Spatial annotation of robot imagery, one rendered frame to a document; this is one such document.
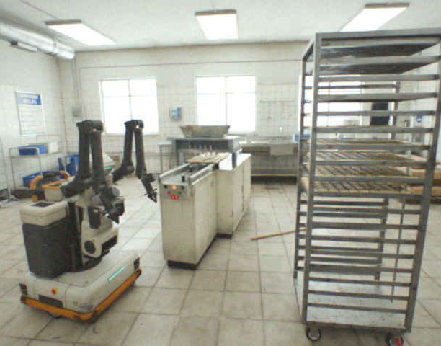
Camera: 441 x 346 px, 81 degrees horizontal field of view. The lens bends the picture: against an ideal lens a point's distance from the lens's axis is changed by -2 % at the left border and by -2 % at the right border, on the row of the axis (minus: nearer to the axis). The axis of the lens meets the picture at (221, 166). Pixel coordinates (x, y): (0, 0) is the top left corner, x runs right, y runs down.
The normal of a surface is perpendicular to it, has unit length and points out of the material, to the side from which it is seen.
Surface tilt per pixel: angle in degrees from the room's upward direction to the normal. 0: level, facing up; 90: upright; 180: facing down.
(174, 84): 90
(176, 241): 90
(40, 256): 90
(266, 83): 90
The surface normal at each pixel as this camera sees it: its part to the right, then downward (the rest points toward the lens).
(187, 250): -0.26, 0.18
